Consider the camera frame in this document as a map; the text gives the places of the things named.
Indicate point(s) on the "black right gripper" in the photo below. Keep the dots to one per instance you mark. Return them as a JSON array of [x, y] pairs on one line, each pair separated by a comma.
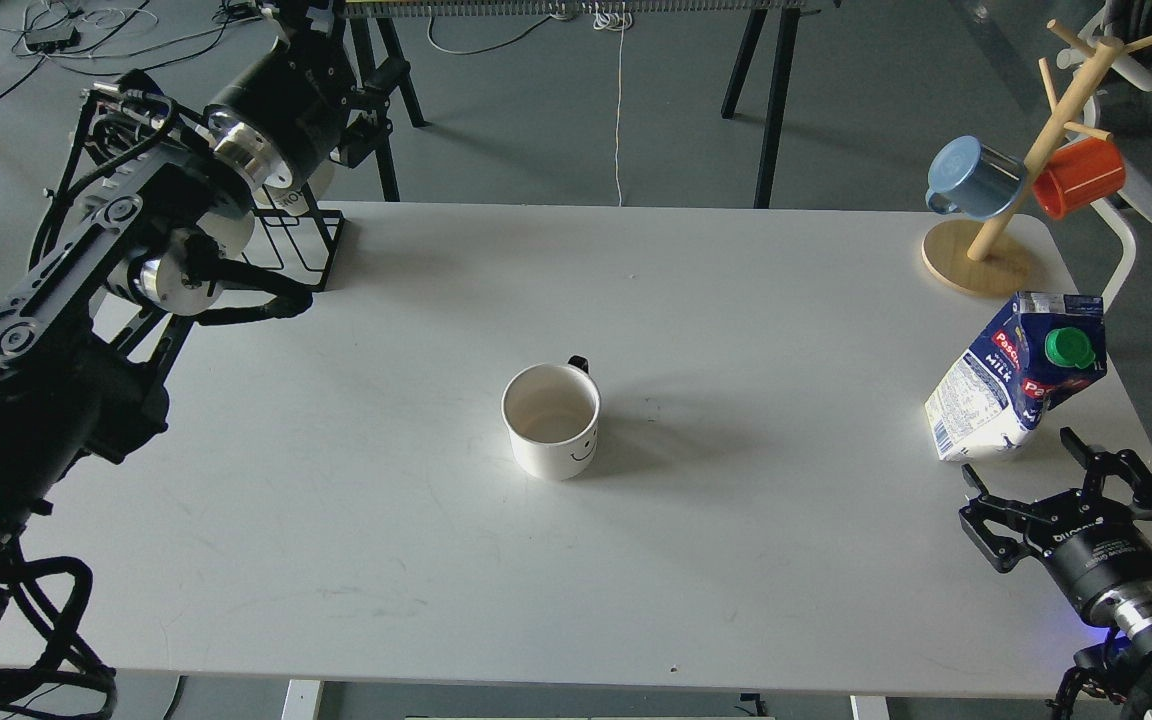
[[1089, 544]]

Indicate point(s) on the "blue mug on tree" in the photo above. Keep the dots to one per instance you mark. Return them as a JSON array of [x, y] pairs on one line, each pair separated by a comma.
[[969, 177]]

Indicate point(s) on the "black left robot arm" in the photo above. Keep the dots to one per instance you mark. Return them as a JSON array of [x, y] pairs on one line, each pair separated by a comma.
[[123, 266]]

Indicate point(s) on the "white mug rear on rack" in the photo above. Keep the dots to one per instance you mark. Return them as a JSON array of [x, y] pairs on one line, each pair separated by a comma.
[[294, 201]]

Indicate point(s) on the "black wire mug rack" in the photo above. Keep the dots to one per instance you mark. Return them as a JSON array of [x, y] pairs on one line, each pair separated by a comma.
[[302, 247]]

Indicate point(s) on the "orange mug on tree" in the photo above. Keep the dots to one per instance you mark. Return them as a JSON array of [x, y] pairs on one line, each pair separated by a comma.
[[1079, 174]]

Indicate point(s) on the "white mug front on rack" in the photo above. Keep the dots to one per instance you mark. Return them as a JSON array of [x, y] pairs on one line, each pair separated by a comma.
[[231, 234]]

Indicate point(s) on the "white mug on rack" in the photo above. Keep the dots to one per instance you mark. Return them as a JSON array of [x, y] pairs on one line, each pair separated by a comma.
[[294, 201], [231, 234]]

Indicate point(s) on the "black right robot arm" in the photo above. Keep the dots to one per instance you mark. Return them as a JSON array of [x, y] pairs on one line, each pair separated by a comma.
[[1119, 668]]

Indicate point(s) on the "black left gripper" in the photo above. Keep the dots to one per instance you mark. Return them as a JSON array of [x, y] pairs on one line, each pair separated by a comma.
[[278, 121]]

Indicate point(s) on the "wooden mug tree stand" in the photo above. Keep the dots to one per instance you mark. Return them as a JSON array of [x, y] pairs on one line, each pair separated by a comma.
[[981, 258]]

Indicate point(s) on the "white smiley face mug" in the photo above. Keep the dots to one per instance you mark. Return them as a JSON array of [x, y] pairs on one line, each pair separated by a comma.
[[552, 413]]

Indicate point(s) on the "blue white milk carton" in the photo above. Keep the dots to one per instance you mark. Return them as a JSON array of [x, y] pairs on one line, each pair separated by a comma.
[[1040, 349]]

